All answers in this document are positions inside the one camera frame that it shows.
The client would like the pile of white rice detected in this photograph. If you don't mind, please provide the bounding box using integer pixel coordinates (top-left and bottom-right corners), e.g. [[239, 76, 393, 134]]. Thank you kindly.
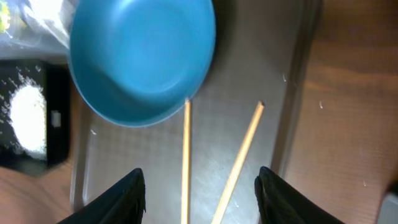
[[9, 78, 47, 160]]

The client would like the black plastic tray bin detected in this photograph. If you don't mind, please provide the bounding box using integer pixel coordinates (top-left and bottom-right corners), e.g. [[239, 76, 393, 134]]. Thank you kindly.
[[1, 60, 70, 176]]

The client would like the clear plastic waste bin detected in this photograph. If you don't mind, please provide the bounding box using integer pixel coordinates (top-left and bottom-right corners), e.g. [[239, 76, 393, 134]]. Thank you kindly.
[[1, 0, 79, 59]]

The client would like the wooden chopstick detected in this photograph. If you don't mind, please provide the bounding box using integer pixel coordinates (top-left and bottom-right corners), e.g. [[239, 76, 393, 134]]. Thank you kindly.
[[180, 99, 191, 224], [211, 101, 264, 224]]

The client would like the dark brown serving tray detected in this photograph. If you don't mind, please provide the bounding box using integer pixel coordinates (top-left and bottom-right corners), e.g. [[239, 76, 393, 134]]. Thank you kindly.
[[70, 0, 322, 223]]

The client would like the yellow green snack wrapper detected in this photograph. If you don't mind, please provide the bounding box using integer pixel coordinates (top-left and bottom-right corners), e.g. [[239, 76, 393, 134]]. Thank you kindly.
[[0, 1, 11, 33]]

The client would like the dark blue plate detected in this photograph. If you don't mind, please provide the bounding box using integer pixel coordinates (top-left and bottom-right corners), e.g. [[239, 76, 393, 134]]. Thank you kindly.
[[69, 0, 216, 128]]

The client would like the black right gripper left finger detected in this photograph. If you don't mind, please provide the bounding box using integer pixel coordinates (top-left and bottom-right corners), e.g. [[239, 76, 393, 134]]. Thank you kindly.
[[60, 168, 146, 224]]

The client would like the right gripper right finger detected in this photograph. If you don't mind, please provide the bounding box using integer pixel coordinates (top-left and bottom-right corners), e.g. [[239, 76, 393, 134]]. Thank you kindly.
[[254, 166, 341, 224]]

